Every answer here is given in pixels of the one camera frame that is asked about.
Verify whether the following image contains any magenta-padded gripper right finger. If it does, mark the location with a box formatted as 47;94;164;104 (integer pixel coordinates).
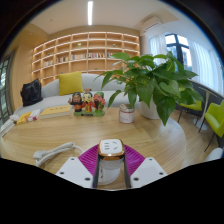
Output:
123;144;168;190

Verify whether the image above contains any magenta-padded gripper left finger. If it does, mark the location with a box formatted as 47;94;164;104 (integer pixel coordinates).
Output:
55;143;101;190

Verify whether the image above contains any white charger with gold rim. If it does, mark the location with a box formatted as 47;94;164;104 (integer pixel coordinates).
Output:
97;138;126;178

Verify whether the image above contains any small white and pink jar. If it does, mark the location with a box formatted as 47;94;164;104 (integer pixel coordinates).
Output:
118;103;136;125

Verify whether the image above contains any yellow book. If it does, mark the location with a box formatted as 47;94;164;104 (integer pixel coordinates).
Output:
39;104;74;120

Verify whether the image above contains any colourful three-figure figurine set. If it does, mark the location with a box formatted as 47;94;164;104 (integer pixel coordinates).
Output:
68;88;107;117

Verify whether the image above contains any white chair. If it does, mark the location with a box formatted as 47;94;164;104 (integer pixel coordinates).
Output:
203;147;224;163

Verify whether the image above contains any yellow and red booklet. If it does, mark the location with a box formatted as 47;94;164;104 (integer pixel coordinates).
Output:
15;109;42;126

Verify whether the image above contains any lime green armchair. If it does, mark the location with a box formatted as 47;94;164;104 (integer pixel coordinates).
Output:
203;99;224;153
176;99;204;124

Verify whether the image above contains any grey sofa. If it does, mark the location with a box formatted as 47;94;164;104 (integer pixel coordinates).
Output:
13;73;141;116

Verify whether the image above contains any yellow cushion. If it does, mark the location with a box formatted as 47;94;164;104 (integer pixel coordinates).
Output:
57;70;85;97

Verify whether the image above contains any black bag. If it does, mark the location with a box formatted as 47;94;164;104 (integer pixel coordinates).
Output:
19;78;44;108

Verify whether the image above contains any green potted plant, white pot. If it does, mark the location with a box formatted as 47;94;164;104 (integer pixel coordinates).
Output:
96;51;205;127

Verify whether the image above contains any dark-framed glass door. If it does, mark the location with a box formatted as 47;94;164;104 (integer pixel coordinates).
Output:
0;54;14;126

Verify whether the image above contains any white sheer curtain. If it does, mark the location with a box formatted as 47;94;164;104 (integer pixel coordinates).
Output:
148;34;168;66
189;39;224;96

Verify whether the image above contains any dark-framed window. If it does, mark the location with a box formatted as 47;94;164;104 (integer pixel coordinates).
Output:
164;33;191;73

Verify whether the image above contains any white air conditioner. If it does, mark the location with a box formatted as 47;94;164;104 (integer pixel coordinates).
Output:
142;16;163;33

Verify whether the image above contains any long ceiling light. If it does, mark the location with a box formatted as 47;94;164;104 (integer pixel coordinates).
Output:
87;0;94;26

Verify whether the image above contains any bundled white power cable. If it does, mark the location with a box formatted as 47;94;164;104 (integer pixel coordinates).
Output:
32;141;86;168

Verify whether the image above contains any wooden wall shelf unit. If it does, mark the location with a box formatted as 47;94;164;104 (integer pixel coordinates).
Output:
30;31;141;88

